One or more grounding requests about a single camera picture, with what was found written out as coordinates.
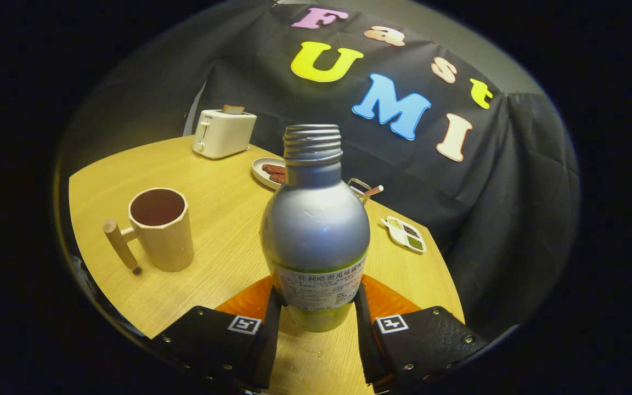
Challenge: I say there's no wooden table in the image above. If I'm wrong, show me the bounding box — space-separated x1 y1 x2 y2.
68 135 466 395

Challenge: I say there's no beige cup wooden handle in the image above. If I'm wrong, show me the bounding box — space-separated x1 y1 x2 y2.
102 187 195 275

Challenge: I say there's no cream toaster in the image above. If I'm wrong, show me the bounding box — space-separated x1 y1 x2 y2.
192 109 257 160

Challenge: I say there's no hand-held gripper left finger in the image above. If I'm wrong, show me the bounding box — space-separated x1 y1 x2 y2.
151 275 283 391

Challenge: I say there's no white divided seasoning dish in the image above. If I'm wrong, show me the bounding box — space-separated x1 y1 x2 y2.
380 216 427 254

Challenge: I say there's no silver juice bottle green label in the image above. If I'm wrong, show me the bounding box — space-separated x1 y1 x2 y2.
260 124 371 333

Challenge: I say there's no white oval plate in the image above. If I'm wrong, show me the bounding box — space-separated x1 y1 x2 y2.
251 157 287 190

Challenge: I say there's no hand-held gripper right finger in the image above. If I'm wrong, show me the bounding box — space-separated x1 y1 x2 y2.
353 274 487 393

